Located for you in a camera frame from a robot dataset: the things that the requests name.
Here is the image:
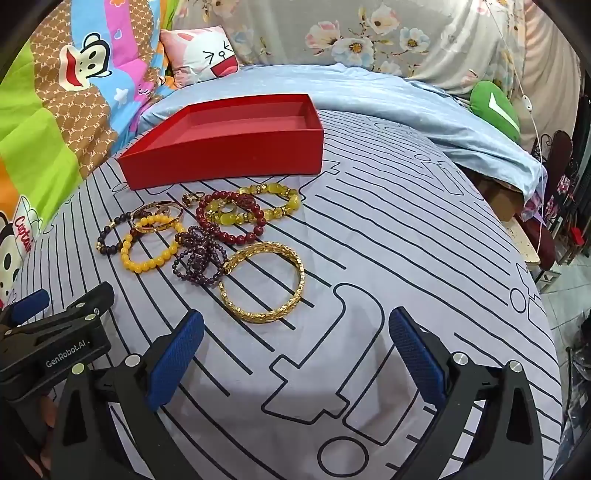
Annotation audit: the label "translucent yellow bead bracelet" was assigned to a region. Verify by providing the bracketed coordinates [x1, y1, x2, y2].
[204, 183, 302, 232]

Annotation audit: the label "large gold bangle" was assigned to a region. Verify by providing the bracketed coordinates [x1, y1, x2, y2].
[217, 243, 306, 325]

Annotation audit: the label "person's left hand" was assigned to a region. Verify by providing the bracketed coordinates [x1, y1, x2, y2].
[25, 394, 63, 477]

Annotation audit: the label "grey black-lined bedsheet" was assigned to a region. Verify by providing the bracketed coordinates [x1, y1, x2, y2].
[9, 108, 566, 480]

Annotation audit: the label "long purple small-bead bracelet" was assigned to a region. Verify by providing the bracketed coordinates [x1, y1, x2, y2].
[172, 225, 230, 289]

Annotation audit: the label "pale pink curtain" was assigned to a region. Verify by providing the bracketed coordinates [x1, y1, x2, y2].
[519, 0, 583, 155]

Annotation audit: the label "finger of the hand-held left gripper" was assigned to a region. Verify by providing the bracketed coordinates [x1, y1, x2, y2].
[58, 282, 116, 324]
[8, 289, 51, 325]

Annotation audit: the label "colourful cartoon printed blanket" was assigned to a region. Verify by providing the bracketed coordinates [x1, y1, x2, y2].
[0, 0, 185, 308]

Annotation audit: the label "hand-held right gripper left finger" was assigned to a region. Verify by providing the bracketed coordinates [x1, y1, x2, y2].
[50, 309, 206, 480]

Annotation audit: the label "thin gold bangle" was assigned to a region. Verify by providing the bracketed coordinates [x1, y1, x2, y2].
[130, 199, 184, 228]

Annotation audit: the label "red cardboard box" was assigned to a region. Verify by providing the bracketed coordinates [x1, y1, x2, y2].
[116, 93, 325, 191]

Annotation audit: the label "green pillow white stripe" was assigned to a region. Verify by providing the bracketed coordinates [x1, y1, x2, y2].
[470, 80, 522, 143]

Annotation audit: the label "light blue quilt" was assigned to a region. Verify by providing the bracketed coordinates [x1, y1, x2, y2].
[139, 62, 546, 205]

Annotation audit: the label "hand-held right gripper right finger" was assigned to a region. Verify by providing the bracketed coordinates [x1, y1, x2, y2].
[388, 307, 546, 480]

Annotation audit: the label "white cable with switch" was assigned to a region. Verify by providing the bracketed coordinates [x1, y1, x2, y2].
[489, 0, 549, 162]

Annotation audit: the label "brown cardboard box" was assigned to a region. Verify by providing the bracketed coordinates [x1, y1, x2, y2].
[478, 178, 525, 221]

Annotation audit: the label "dark bead bracelet gold accents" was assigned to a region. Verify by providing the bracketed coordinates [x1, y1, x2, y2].
[96, 211, 140, 256]

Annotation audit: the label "dark red bead bracelet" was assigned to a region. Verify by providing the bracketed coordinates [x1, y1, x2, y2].
[195, 190, 267, 246]

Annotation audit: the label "pink cartoon face pillow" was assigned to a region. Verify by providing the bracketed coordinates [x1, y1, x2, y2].
[160, 25, 241, 88]

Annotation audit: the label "grey floral sheet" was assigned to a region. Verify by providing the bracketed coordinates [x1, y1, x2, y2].
[173, 0, 527, 93]

